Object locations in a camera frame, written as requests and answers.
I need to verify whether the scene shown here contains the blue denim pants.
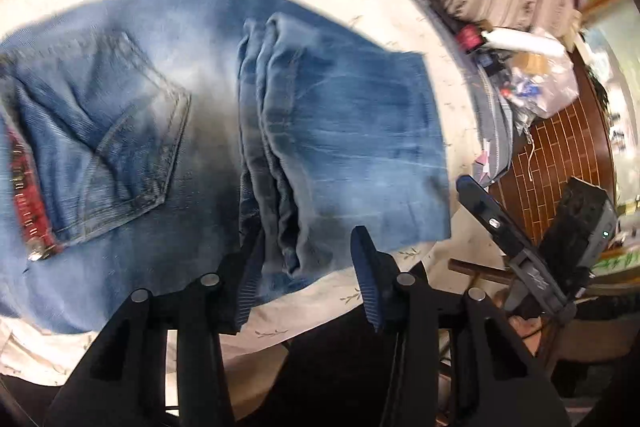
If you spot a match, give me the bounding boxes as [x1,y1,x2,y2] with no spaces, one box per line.
[0,0,452,335]

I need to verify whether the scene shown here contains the clear plastic bag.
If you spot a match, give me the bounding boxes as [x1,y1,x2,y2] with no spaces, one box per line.
[492,32,581,120]

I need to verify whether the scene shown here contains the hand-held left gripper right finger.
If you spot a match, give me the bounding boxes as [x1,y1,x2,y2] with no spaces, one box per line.
[351,226,571,427]

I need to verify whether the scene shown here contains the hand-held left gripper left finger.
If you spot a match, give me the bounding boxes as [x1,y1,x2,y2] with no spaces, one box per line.
[44,227,266,427]

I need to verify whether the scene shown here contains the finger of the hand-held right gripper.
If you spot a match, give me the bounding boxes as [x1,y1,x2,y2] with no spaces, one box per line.
[456,175,543,268]

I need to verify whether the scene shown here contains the red packet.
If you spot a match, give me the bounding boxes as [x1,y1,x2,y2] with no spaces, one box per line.
[455,24,488,54]

